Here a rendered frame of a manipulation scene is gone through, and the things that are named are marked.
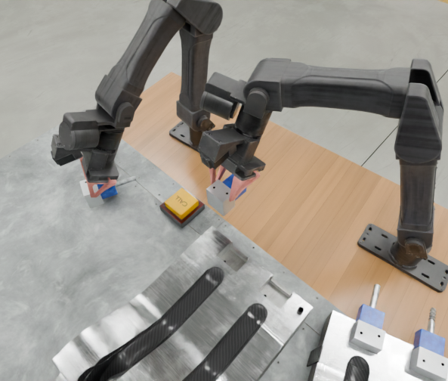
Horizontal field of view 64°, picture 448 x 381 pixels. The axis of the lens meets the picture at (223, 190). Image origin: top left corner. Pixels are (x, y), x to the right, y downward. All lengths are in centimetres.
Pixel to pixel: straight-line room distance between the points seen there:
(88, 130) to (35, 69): 227
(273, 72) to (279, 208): 41
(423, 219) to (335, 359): 30
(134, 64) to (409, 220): 61
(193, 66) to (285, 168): 37
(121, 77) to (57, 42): 251
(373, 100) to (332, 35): 264
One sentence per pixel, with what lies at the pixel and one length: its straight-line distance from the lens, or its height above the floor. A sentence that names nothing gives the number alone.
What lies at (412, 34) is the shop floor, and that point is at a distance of 344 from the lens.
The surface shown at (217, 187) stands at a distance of 74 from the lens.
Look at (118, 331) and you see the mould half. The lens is 69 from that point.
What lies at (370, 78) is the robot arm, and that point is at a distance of 58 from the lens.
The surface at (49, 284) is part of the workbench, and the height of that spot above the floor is 80.
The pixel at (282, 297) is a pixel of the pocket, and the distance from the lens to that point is 74.
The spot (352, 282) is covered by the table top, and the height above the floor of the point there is 80.
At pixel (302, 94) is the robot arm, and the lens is 59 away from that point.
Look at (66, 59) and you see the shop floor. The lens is 304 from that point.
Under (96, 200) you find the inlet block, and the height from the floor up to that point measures 82.
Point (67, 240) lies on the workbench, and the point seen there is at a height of 80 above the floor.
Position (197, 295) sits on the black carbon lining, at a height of 88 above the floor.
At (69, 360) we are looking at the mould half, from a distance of 68.
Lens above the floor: 155
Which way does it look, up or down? 54 degrees down
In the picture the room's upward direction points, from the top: straight up
